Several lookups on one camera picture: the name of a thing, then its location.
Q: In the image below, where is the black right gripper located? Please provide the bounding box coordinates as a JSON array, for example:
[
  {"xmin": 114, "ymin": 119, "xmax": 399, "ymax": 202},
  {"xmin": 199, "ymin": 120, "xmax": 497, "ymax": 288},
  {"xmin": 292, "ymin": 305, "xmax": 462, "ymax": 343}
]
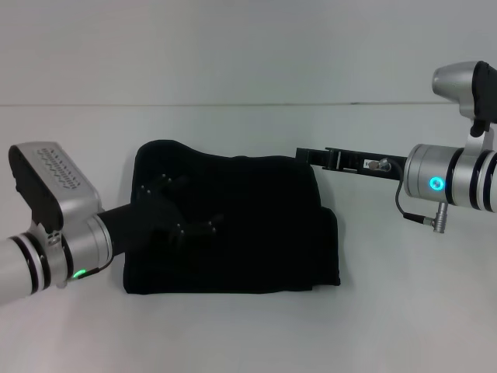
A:
[{"xmin": 294, "ymin": 146, "xmax": 409, "ymax": 184}]

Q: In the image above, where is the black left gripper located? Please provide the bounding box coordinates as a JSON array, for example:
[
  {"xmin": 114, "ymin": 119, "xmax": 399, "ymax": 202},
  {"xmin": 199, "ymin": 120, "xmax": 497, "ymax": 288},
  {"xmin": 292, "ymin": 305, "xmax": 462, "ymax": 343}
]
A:
[{"xmin": 96, "ymin": 174, "xmax": 226, "ymax": 254}]

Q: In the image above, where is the black t-shirt with white print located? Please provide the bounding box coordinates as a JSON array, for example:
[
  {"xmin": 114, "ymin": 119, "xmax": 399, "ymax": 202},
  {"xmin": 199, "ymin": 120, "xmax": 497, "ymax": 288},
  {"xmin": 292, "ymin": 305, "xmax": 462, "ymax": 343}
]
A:
[{"xmin": 121, "ymin": 140, "xmax": 342, "ymax": 295}]

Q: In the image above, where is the silver cable connector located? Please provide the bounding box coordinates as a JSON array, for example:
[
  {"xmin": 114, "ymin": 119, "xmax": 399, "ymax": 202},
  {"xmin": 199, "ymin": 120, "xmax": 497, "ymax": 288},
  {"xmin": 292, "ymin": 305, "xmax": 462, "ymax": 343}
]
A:
[{"xmin": 367, "ymin": 156, "xmax": 408, "ymax": 172}]

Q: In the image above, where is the black cable with silver plug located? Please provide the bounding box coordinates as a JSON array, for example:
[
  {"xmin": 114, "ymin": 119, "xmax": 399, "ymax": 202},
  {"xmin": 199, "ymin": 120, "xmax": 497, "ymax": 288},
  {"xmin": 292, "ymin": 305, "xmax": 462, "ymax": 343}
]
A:
[{"xmin": 394, "ymin": 181, "xmax": 448, "ymax": 233}]

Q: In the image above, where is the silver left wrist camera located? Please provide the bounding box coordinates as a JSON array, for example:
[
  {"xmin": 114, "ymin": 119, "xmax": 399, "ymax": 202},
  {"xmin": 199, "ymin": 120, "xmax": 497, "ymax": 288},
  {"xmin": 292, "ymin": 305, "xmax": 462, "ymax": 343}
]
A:
[{"xmin": 8, "ymin": 141, "xmax": 103, "ymax": 236}]

